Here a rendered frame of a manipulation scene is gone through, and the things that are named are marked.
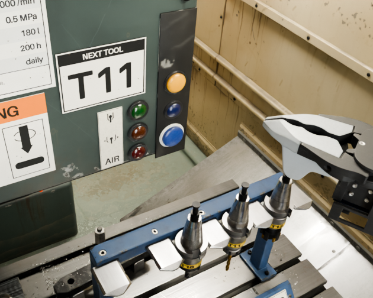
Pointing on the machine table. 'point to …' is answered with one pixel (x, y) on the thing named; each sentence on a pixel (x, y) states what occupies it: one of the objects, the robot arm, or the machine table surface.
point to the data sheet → (18, 48)
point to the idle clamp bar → (64, 291)
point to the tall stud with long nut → (99, 235)
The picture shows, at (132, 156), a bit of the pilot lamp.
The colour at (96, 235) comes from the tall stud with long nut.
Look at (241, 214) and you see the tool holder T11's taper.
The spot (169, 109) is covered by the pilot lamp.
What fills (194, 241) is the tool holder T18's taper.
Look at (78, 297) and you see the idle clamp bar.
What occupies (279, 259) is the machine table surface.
